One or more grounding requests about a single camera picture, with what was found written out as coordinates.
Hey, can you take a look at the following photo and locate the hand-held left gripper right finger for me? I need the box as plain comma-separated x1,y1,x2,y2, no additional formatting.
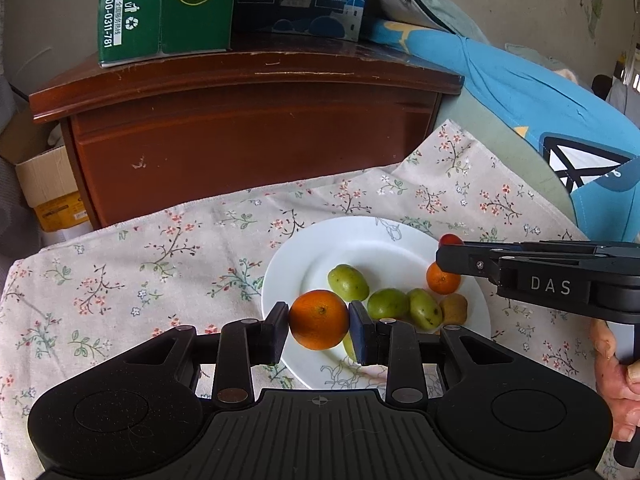
348,300,521,406

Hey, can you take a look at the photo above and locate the floral cloth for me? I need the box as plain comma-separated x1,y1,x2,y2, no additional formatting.
0,119,640,480

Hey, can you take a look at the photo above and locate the brown kiwi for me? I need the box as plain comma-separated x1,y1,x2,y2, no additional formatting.
439,293,469,327

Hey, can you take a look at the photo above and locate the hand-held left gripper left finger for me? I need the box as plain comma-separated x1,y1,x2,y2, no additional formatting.
117,301,290,406

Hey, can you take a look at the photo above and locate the dark blue carton box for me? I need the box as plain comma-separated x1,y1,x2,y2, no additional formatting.
231,0,375,43

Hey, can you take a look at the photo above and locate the blue printed blanket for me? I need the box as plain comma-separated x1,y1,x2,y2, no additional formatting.
362,17,640,243

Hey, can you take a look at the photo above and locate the white plate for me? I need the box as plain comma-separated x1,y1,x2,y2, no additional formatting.
261,216,492,391

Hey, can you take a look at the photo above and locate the person's right hand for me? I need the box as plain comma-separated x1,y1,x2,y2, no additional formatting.
590,319,640,443

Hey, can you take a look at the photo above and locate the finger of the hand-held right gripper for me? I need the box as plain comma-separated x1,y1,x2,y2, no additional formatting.
435,241,602,287

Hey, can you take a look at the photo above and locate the grey-green bed sheet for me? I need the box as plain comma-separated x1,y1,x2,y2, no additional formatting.
435,90,576,221

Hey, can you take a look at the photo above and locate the brown wooden nightstand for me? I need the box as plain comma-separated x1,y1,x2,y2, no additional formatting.
29,35,466,231

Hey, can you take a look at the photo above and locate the yellow packet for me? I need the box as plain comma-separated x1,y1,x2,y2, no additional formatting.
32,192,92,232

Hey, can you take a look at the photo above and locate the open cardboard box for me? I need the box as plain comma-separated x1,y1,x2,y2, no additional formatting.
0,105,93,233

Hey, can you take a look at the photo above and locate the large orange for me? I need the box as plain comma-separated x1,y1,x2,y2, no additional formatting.
288,289,351,351

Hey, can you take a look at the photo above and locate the grey zipped pillow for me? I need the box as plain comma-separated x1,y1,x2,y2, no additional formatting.
375,0,493,46

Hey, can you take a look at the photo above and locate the grey cloth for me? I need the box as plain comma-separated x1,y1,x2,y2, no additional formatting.
0,77,43,261

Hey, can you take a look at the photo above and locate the green and white carton box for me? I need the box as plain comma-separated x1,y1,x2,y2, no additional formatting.
97,0,240,68

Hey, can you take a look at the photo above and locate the small orange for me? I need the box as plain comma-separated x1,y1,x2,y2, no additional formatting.
425,261,462,295

